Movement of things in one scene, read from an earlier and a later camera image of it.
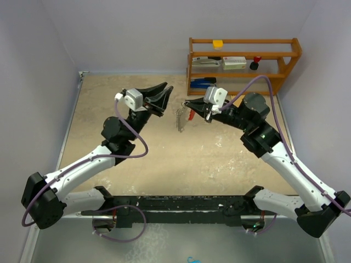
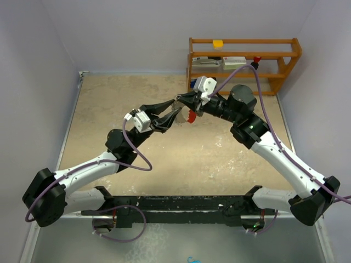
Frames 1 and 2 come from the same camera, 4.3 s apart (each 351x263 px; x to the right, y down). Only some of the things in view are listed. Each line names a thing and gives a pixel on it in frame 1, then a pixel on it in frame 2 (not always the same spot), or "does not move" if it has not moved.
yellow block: (218, 44) does not move
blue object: (193, 261) does not move
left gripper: (156, 104) -> (160, 125)
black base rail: (229, 210) does not move
